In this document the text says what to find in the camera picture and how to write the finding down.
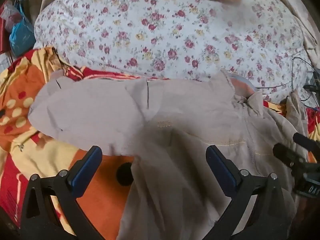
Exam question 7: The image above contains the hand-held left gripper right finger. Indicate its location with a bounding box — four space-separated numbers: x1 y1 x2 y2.
197 145 298 240

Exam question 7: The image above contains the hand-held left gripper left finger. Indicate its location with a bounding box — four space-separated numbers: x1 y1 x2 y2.
20 145 105 240

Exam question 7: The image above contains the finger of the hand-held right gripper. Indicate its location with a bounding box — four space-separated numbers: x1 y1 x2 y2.
272 143 308 170
293 132 320 154

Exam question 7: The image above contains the beige zip jacket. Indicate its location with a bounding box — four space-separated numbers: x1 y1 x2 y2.
27 70 313 240

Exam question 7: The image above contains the black tripod stand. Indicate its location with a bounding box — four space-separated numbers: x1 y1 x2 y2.
304 71 320 97

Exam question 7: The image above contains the orange red patterned blanket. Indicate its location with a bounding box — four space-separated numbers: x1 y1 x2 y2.
0 46 320 240

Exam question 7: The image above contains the beige waffle cloth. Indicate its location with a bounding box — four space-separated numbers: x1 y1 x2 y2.
275 0 318 65

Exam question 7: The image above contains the blue plastic bag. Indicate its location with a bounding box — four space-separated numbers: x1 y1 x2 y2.
9 5 37 57

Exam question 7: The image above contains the floral print quilt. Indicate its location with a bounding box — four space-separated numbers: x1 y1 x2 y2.
34 0 318 105

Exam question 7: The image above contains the clear plastic bag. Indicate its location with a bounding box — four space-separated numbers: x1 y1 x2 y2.
0 0 23 28

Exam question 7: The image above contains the black cable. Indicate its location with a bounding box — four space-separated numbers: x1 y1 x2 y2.
255 56 318 90

